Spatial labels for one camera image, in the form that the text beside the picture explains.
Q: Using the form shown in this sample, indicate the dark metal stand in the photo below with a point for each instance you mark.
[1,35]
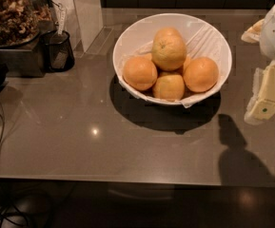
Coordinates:
[24,60]

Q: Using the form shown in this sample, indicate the orange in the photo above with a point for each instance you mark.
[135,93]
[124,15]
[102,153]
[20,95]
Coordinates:
[140,73]
[201,74]
[170,86]
[169,50]

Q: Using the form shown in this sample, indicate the white box panel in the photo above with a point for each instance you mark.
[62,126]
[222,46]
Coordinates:
[84,21]

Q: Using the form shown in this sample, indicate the glass jar of nuts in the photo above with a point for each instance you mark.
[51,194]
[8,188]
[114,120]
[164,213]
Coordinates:
[18,23]

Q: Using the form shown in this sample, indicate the black mesh cup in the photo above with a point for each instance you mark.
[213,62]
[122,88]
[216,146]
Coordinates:
[57,51]

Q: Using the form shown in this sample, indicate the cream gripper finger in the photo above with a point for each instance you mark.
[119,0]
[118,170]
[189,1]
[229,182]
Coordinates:
[252,34]
[261,106]

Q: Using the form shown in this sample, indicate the white paper towel liner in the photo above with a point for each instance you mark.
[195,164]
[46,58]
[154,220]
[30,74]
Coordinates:
[202,40]

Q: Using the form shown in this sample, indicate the white utensil in cup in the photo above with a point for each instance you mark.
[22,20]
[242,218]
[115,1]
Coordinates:
[61,18]

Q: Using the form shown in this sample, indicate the white bowl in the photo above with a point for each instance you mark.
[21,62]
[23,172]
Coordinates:
[169,20]

